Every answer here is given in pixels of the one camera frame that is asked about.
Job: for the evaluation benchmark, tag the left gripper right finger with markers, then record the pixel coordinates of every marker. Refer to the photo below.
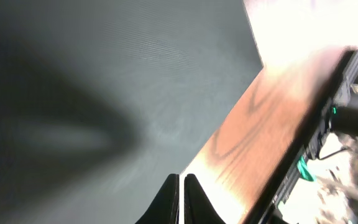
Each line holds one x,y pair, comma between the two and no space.
197,207

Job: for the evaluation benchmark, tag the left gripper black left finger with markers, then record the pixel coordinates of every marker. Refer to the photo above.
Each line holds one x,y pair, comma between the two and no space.
164,207

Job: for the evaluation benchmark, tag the black gift box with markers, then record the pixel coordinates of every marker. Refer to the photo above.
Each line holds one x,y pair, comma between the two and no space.
100,100

